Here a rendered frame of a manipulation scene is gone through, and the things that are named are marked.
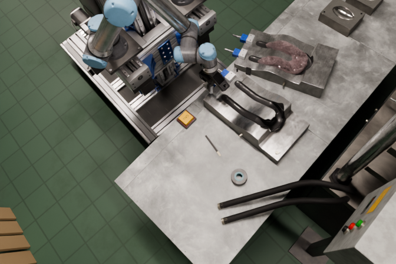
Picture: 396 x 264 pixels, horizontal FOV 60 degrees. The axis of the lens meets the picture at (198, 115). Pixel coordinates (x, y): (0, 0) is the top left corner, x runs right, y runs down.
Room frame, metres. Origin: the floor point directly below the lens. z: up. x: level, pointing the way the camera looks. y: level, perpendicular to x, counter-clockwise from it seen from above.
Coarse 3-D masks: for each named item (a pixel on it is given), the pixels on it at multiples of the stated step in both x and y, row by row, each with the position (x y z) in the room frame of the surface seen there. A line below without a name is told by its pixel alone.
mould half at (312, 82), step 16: (256, 32) 1.18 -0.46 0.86; (256, 48) 1.07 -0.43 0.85; (304, 48) 0.97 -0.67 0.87; (320, 48) 0.92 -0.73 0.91; (336, 48) 0.90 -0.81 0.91; (240, 64) 1.00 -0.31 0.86; (256, 64) 0.97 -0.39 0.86; (320, 64) 0.83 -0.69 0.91; (272, 80) 0.87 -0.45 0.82; (288, 80) 0.81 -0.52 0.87; (304, 80) 0.77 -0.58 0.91; (320, 80) 0.74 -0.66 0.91; (320, 96) 0.69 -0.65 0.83
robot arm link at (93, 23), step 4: (96, 16) 1.24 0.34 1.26; (100, 16) 1.23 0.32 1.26; (92, 20) 1.22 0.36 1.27; (96, 20) 1.21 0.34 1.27; (100, 20) 1.20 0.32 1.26; (88, 24) 1.20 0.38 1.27; (92, 24) 1.19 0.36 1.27; (96, 24) 1.18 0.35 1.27; (88, 28) 1.18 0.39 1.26; (92, 28) 1.16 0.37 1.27; (96, 28) 1.16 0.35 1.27; (92, 32) 1.15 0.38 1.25; (116, 40) 1.16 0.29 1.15
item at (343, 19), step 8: (336, 0) 1.23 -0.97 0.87; (328, 8) 1.19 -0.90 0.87; (336, 8) 1.18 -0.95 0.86; (344, 8) 1.16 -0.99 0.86; (352, 8) 1.14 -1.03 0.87; (320, 16) 1.17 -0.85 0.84; (328, 16) 1.13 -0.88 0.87; (336, 16) 1.12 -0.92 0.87; (344, 16) 1.12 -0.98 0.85; (352, 16) 1.09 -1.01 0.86; (360, 16) 1.07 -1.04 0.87; (328, 24) 1.12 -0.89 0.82; (336, 24) 1.08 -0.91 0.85; (344, 24) 1.05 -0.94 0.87; (352, 24) 1.04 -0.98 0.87; (344, 32) 1.03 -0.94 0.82
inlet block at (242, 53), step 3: (225, 48) 1.13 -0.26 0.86; (231, 51) 1.10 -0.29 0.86; (234, 51) 1.08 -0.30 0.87; (237, 51) 1.08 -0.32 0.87; (240, 51) 1.06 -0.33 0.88; (243, 51) 1.06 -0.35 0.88; (246, 51) 1.05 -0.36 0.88; (234, 54) 1.07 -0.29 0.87; (237, 54) 1.06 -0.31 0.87; (240, 54) 1.05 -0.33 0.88; (243, 54) 1.04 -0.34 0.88; (246, 54) 1.05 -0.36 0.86; (240, 57) 1.04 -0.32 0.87; (243, 57) 1.02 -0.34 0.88
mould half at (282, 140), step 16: (240, 80) 0.88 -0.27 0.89; (208, 96) 0.84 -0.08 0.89; (240, 96) 0.79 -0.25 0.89; (272, 96) 0.73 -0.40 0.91; (224, 112) 0.73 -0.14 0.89; (256, 112) 0.67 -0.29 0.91; (272, 112) 0.63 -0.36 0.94; (288, 112) 0.64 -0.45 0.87; (240, 128) 0.61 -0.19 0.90; (256, 128) 0.57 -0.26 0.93; (288, 128) 0.55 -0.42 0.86; (304, 128) 0.53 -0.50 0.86; (256, 144) 0.52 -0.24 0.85; (272, 144) 0.50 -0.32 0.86; (288, 144) 0.47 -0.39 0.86; (272, 160) 0.43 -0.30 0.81
